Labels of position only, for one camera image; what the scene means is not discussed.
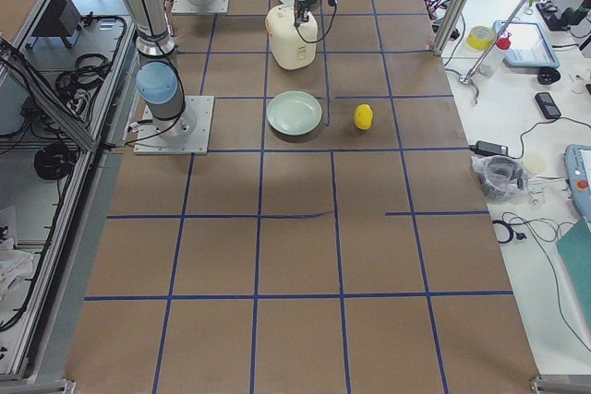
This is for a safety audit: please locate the black power adapter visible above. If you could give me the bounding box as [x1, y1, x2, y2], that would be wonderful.
[469, 140, 509, 157]

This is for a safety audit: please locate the white rice cooker orange handle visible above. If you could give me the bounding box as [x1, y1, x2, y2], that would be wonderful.
[265, 5, 318, 70]

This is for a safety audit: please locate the black phone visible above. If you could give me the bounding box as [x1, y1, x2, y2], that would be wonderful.
[535, 92, 561, 120]

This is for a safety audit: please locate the right green plate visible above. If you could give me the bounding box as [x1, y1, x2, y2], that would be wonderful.
[266, 90, 322, 136]

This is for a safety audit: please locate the red cap spray bottle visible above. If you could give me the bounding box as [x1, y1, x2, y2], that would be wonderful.
[477, 36, 511, 78]

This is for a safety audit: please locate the yellow lemon toy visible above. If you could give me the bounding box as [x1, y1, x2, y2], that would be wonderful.
[353, 103, 374, 131]

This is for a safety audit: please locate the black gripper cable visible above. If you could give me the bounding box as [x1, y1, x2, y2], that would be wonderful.
[295, 0, 342, 44]

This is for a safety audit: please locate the blue teach pendant tablet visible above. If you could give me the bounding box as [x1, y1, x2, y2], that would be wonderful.
[502, 21, 560, 68]

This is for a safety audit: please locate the yellow tape roll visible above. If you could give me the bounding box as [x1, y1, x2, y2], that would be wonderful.
[466, 26, 497, 52]

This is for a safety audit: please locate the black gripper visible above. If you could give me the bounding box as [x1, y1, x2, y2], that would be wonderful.
[294, 0, 312, 27]

